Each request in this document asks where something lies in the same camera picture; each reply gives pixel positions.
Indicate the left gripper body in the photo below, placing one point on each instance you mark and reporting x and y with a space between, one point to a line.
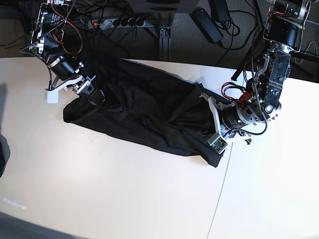
230 120

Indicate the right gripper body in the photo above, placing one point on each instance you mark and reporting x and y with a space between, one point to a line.
68 76

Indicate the black T-shirt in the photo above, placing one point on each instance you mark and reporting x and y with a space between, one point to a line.
143 105

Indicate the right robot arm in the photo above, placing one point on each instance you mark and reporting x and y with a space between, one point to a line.
47 44

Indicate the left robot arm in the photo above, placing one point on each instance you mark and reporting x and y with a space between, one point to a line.
269 71

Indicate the white power strip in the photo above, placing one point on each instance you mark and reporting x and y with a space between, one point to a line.
118 23

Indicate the white plug adapter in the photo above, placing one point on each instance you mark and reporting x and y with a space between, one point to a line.
105 24

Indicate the black tripod stand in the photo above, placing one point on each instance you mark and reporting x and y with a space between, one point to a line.
282 31

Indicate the aluminium table leg profile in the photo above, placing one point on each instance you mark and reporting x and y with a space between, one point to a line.
165 22

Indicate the dark object at left edge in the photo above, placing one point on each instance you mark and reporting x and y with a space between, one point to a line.
4 154

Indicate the black power brick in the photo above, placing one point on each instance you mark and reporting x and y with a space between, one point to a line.
206 25
219 10

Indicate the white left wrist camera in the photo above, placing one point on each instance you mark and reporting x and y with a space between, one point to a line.
218 143

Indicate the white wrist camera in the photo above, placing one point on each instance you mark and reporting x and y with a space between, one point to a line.
218 143
52 97

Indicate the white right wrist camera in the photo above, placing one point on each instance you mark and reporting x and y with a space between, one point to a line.
52 97

